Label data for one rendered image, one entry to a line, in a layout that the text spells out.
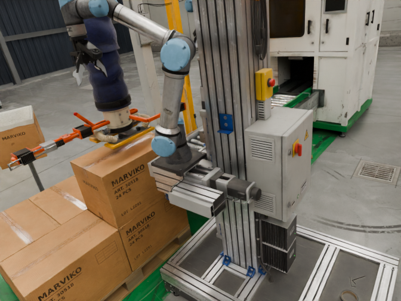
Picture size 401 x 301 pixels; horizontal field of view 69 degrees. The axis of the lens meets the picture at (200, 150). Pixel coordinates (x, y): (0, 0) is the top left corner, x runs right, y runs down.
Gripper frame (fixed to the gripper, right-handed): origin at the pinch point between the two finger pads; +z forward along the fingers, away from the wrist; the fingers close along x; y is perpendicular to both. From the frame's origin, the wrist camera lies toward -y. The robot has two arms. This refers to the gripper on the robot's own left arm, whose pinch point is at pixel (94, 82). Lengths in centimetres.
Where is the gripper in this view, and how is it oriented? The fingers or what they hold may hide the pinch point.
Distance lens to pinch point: 146.0
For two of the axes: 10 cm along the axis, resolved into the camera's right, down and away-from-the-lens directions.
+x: -6.0, 4.3, -6.8
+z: 1.3, 8.9, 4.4
